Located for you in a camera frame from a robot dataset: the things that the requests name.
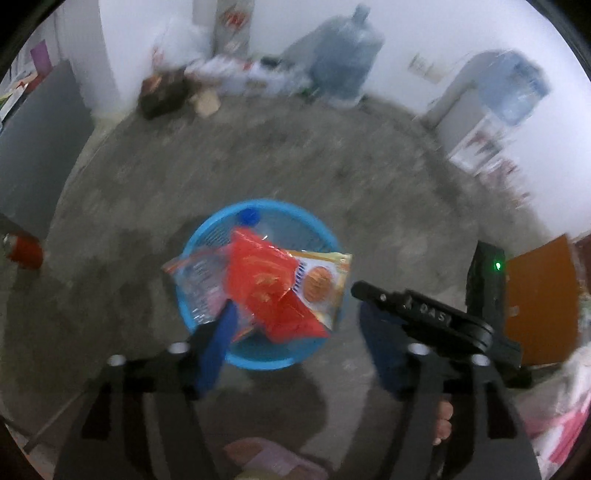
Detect red snack bag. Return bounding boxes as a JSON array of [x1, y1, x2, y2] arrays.
[[228, 228, 331, 343]]

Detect white plastic shopping bag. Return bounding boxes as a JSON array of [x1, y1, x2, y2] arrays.
[[152, 16, 213, 70]]

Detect clear red-flowered plastic bag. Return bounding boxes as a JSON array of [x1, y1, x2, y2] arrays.
[[161, 249, 241, 330]]

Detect pile of white packaging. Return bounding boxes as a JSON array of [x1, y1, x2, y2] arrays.
[[185, 53, 315, 95]]

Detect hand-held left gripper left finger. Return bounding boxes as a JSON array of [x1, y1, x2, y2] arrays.
[[53, 298, 241, 480]]

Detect red spray can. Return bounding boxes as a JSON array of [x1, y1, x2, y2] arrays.
[[2, 233, 44, 268]]

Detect white water dispenser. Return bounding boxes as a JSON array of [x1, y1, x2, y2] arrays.
[[427, 51, 525, 195]]

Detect pink white cloth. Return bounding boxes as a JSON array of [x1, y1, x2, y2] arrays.
[[517, 351, 591, 462]]

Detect person's right hand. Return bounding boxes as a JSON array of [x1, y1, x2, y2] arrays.
[[431, 401, 453, 446]]

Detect purple box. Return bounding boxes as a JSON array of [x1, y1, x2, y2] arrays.
[[30, 39, 50, 75]]

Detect orange wooden board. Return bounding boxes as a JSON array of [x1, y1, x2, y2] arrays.
[[505, 234, 583, 367]]

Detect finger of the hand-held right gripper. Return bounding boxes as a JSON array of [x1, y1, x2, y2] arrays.
[[351, 281, 495, 356]]

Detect blue water jug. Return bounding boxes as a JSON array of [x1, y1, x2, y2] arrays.
[[309, 4, 386, 104], [480, 51, 550, 125]]

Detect grey patterned rolled mat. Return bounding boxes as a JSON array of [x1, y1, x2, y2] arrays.
[[212, 0, 254, 56]]

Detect dark bag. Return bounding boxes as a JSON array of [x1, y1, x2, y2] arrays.
[[139, 69, 195, 120]]

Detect cardboard piece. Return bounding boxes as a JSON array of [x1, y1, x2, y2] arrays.
[[193, 88, 220, 116]]

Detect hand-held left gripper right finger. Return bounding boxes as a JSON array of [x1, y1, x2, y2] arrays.
[[359, 298, 543, 480]]

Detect clear blue-label cola bottle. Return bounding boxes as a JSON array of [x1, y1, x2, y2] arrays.
[[237, 208, 324, 254]]

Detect blue plastic basket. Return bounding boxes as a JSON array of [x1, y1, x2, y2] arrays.
[[178, 199, 345, 371]]

